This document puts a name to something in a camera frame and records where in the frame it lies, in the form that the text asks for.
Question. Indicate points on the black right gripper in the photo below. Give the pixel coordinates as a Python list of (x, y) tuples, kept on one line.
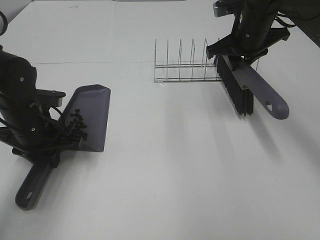
[(251, 33)]

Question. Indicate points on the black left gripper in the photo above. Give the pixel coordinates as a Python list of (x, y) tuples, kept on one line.
[(31, 131)]

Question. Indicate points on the purple brush black bristles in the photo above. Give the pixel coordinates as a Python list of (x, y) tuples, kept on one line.
[(243, 84)]

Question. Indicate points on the pile of coffee beans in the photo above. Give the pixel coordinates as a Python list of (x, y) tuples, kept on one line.
[(76, 126)]

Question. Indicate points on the purple plastic dustpan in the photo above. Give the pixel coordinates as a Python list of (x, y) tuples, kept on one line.
[(93, 102)]

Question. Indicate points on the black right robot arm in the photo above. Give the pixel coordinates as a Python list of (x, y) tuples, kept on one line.
[(277, 22)]

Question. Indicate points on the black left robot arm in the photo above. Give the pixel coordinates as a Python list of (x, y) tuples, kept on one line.
[(18, 77)]

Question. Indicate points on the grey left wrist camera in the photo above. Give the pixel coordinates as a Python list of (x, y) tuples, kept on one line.
[(50, 98)]

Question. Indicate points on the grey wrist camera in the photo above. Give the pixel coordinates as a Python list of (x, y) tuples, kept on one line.
[(50, 98), (223, 7)]

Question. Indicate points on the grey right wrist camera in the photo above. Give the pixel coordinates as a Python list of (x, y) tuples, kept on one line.
[(223, 7)]

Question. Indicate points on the chrome wire dish rack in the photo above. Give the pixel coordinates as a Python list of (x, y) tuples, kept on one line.
[(191, 71)]

